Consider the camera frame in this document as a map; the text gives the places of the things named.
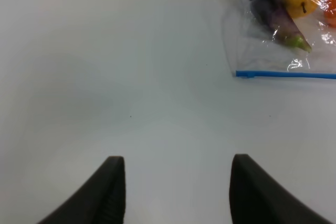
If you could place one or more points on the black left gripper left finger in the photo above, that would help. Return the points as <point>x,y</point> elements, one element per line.
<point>101,199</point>

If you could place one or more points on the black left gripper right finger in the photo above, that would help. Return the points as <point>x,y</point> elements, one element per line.
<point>255,197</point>

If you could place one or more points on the clear zip bag blue zipper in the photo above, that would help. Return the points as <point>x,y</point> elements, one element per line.
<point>252,52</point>

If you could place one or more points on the orange fruit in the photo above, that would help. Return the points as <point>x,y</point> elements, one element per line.
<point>329,12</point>

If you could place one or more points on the purple eggplant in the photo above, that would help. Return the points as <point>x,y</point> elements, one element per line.
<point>274,18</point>

